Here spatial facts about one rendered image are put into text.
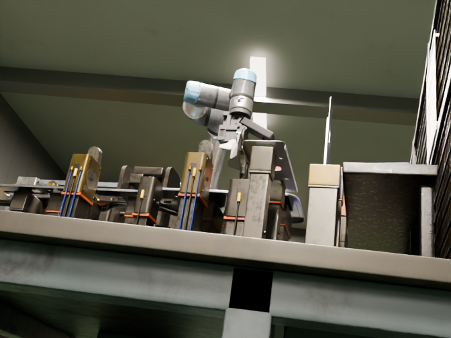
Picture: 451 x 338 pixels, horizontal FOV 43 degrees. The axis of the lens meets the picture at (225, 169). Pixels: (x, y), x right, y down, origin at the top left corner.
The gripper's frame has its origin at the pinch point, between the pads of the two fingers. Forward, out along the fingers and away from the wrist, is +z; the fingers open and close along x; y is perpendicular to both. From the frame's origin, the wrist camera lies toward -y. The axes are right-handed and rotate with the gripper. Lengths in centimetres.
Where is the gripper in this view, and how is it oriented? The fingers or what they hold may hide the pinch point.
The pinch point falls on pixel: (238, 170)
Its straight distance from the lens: 173.3
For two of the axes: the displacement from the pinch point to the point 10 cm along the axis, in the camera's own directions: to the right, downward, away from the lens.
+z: -1.4, 9.0, -4.0
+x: -2.1, -4.2, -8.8
